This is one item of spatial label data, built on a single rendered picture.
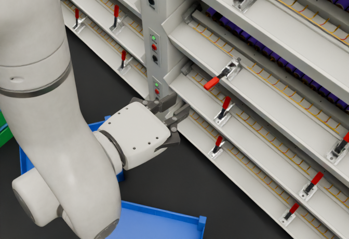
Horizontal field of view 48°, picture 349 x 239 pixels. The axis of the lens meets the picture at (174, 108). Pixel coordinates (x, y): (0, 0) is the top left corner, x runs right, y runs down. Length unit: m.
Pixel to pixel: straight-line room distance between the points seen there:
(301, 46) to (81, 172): 0.39
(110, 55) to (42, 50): 1.02
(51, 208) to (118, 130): 0.17
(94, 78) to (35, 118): 1.04
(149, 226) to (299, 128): 0.58
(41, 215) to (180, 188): 0.69
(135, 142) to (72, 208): 0.19
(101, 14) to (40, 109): 0.85
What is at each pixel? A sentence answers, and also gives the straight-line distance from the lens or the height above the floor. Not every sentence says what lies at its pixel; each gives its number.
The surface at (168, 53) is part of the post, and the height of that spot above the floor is 0.42.
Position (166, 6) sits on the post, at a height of 0.57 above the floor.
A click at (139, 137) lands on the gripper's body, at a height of 0.57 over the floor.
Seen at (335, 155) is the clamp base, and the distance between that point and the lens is 0.79.
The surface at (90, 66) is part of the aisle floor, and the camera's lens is 1.52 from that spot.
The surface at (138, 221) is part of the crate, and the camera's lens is 1.20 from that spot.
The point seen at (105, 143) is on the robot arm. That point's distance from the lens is 0.64.
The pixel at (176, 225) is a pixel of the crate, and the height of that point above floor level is 0.00.
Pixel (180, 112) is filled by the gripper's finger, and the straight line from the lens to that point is 0.73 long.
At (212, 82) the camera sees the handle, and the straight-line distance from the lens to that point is 0.80.
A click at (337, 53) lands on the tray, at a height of 0.69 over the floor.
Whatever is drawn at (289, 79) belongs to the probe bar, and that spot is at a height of 0.53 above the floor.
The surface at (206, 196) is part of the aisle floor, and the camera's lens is 1.23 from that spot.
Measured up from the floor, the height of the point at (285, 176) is 0.30.
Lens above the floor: 1.15
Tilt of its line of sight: 57 degrees down
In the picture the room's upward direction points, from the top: straight up
